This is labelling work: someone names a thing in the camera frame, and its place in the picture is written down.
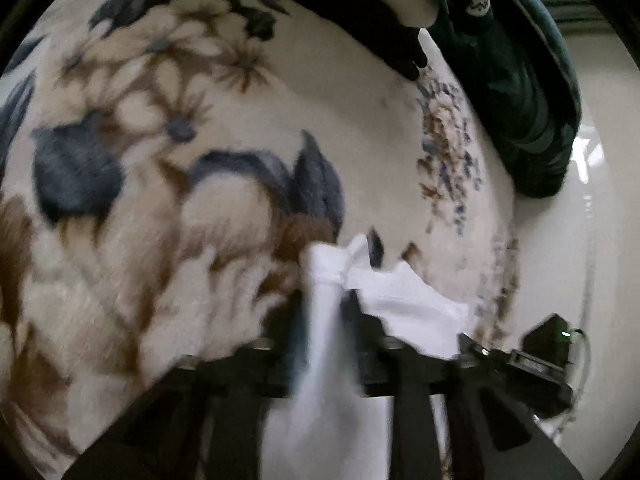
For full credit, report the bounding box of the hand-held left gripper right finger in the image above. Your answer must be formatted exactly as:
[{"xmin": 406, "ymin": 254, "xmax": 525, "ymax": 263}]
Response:
[{"xmin": 340, "ymin": 290, "xmax": 583, "ymax": 480}]

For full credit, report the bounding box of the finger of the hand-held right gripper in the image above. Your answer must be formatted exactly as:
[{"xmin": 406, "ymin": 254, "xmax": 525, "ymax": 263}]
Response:
[{"xmin": 457, "ymin": 334, "xmax": 513, "ymax": 377}]

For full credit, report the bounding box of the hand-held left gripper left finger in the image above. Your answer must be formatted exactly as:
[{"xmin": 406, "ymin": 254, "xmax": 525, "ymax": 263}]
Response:
[{"xmin": 65, "ymin": 290, "xmax": 308, "ymax": 480}]

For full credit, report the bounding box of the white t-shirt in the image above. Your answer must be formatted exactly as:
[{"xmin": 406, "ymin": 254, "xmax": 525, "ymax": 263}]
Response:
[{"xmin": 260, "ymin": 234, "xmax": 473, "ymax": 480}]

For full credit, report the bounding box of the white bed headboard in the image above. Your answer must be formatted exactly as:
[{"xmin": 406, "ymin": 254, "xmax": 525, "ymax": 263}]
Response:
[{"xmin": 510, "ymin": 25, "xmax": 640, "ymax": 480}]

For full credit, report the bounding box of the floral bed blanket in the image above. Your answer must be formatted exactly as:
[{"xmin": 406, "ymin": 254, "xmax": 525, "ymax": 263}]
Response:
[{"xmin": 0, "ymin": 0, "xmax": 526, "ymax": 480}]

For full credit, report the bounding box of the dark green blanket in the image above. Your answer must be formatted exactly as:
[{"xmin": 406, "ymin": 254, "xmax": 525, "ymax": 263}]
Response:
[{"xmin": 429, "ymin": 0, "xmax": 584, "ymax": 199}]

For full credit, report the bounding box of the thin grey cable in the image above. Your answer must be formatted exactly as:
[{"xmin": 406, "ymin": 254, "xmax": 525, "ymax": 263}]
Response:
[{"xmin": 537, "ymin": 327, "xmax": 594, "ymax": 436}]

